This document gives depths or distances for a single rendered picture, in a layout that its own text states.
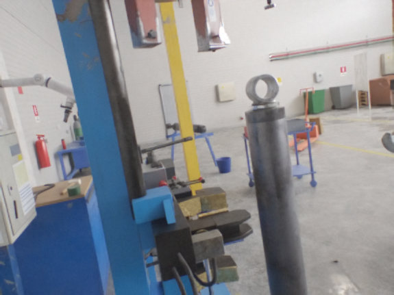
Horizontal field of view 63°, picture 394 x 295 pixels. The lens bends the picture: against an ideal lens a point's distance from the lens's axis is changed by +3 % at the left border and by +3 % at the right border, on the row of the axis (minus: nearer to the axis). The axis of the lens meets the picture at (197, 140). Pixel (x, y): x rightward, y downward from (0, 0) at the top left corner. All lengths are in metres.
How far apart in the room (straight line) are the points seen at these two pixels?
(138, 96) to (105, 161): 10.81
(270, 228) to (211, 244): 0.52
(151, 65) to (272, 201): 10.99
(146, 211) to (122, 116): 0.44
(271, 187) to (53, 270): 1.99
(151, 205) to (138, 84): 11.00
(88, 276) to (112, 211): 1.50
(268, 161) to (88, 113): 0.93
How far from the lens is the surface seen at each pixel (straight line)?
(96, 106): 1.53
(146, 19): 1.52
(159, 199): 1.44
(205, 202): 1.91
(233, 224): 1.51
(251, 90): 1.67
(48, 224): 2.90
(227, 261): 2.15
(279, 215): 1.79
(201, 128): 6.22
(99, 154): 1.54
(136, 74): 12.36
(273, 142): 1.67
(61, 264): 3.02
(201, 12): 1.74
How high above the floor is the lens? 1.61
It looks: 8 degrees down
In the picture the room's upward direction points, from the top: 9 degrees counter-clockwise
